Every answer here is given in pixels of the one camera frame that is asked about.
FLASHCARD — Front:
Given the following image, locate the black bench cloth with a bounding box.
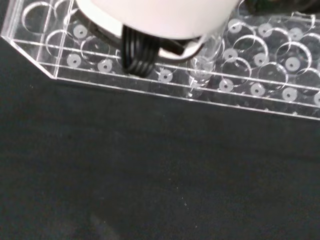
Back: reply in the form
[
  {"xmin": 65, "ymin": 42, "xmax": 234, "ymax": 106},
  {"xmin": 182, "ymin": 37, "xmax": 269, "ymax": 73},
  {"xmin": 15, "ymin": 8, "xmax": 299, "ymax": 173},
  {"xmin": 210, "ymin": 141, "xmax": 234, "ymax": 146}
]
[{"xmin": 0, "ymin": 0, "xmax": 320, "ymax": 240}]

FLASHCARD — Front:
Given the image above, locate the clear acrylic test tube rack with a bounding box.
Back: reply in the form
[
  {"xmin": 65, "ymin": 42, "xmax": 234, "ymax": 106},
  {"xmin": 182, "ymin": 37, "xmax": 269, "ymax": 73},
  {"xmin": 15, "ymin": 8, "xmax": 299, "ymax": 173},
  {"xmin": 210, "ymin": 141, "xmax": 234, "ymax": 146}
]
[{"xmin": 0, "ymin": 0, "xmax": 320, "ymax": 122}]

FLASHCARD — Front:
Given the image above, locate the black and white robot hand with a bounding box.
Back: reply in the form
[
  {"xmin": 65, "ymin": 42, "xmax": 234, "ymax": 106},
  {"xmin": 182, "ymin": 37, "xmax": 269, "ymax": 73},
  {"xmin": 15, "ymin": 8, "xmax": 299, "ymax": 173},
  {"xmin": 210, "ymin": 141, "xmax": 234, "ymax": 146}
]
[{"xmin": 74, "ymin": 0, "xmax": 320, "ymax": 76}]

